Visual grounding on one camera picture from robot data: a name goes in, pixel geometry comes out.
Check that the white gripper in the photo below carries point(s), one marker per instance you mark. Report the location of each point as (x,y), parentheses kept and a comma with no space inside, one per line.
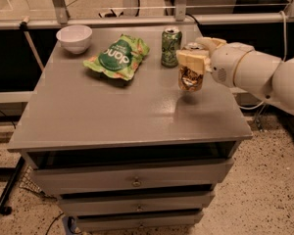
(225,64)

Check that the orange soda can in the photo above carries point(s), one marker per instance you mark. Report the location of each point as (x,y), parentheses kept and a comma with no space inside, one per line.
(188,79)

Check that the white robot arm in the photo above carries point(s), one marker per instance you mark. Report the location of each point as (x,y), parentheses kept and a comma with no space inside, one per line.
(266,77)

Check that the green soda can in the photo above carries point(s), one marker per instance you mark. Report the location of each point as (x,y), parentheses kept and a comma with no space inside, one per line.
(171,42)

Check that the green chip bag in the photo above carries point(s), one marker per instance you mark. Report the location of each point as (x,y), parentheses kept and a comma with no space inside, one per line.
(121,59)

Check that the grey drawer cabinet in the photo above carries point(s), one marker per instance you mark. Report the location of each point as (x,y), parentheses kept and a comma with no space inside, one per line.
(78,118)

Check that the white bowl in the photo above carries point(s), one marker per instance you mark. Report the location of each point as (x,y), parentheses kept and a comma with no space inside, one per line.
(75,38)

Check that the grey metal railing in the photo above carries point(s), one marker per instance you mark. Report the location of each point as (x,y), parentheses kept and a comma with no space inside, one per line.
(57,13)

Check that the bottom grey drawer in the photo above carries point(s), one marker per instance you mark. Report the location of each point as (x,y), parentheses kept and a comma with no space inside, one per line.
(153,220)

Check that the grey drawer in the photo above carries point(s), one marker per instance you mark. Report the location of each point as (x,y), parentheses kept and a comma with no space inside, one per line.
(141,203)
(153,220)
(133,176)

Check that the top grey drawer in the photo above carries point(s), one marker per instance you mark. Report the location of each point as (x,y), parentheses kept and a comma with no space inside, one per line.
(133,176)

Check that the middle grey drawer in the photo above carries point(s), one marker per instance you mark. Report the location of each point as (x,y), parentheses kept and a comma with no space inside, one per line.
(141,203)

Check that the black floor stand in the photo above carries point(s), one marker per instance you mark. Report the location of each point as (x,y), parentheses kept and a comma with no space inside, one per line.
(13,175)

